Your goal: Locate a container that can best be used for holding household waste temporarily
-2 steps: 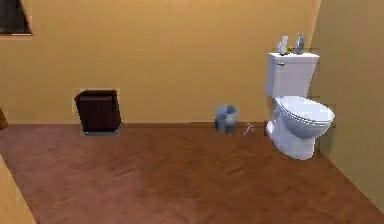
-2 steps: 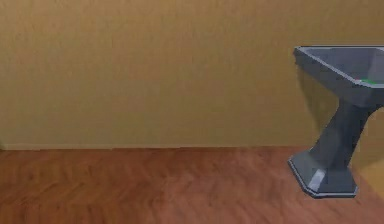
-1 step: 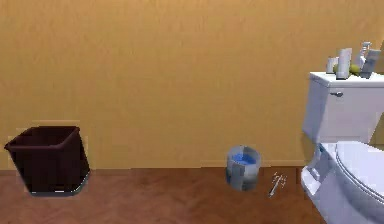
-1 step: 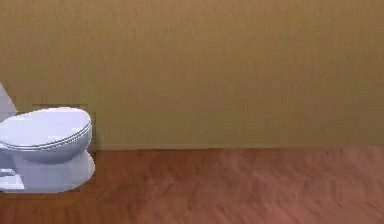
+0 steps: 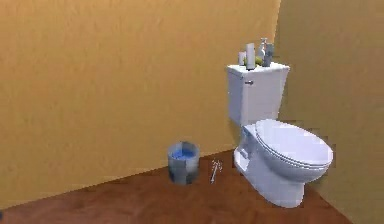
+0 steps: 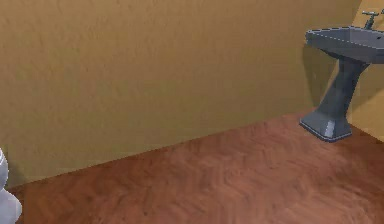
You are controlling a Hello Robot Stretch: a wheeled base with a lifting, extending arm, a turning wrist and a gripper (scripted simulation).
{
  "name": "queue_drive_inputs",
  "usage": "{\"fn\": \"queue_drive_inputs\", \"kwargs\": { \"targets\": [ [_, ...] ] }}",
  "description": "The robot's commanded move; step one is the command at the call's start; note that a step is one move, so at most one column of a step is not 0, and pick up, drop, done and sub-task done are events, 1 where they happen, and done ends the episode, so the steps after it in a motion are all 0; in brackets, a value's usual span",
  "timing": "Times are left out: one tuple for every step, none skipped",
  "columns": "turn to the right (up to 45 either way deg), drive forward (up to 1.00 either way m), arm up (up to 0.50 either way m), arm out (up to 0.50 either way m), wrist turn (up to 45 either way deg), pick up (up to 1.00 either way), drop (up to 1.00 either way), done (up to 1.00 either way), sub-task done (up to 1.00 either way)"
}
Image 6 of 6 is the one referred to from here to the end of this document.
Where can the grey sink tap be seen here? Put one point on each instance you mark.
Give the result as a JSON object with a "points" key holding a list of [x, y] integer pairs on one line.
{"points": [[369, 19]]}

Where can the grey pedestal sink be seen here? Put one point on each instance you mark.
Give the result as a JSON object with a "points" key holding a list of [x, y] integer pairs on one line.
{"points": [[336, 100]]}

